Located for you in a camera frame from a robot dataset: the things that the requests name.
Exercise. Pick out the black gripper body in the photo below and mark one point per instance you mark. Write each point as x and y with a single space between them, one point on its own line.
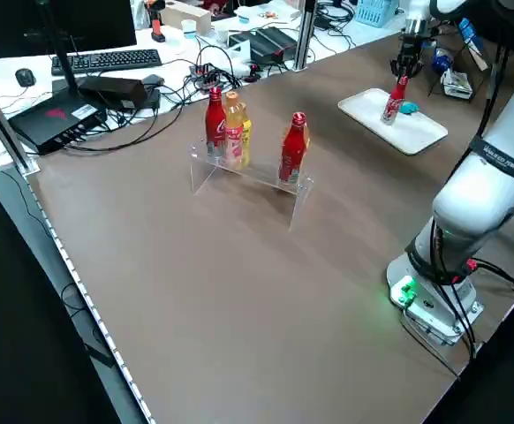
409 46

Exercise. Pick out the red cola bottle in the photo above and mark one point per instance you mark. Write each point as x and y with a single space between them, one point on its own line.
292 154
216 128
394 103

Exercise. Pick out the teal chips packet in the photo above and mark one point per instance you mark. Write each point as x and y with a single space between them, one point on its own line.
466 31
409 108

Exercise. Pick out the white rectangular tray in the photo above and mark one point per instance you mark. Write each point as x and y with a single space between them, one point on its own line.
411 132

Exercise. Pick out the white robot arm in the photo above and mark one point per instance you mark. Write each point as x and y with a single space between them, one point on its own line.
473 207

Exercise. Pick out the clear acrylic bottle shelf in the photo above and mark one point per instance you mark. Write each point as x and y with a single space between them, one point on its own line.
201 172

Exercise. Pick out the light blue snack packet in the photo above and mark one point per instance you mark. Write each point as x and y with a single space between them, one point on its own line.
442 59

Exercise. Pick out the white printed snack box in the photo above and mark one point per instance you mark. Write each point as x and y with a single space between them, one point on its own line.
455 84

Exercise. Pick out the light blue plastic basket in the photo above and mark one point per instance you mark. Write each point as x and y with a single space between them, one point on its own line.
376 11

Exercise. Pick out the orange tea bottle red label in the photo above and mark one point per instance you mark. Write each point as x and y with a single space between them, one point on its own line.
307 138
235 132

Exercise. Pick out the black electronics box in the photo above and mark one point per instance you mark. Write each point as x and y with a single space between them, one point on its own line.
266 42

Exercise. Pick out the yellow label tea bottle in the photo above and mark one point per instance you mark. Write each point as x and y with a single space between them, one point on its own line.
248 146

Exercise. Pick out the white paper cup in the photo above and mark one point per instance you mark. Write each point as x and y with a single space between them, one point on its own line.
188 30
222 35

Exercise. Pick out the small usb hub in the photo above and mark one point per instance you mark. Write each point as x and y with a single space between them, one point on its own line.
206 77

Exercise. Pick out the light wooden box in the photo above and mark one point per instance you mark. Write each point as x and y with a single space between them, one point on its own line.
186 15

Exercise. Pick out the red black power tool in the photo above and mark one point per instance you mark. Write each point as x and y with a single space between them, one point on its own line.
156 22

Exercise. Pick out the black power adapter brick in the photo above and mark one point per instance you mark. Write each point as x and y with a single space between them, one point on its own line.
111 90

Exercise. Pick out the black keyboard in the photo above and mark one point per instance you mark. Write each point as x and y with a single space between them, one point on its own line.
107 59

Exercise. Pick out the black monitor stand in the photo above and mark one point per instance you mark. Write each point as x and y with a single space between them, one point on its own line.
65 66

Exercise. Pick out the black computer monitor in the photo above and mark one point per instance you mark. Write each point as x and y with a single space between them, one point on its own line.
54 22

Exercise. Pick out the black device red logo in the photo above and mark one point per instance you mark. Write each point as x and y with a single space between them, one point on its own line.
49 121

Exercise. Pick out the black computer mouse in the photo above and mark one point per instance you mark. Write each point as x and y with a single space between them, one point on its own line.
25 77

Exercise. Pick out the aluminium profile post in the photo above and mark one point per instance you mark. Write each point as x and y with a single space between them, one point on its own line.
305 35

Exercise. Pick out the dark aluminium corner post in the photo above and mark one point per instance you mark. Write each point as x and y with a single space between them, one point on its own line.
1 123

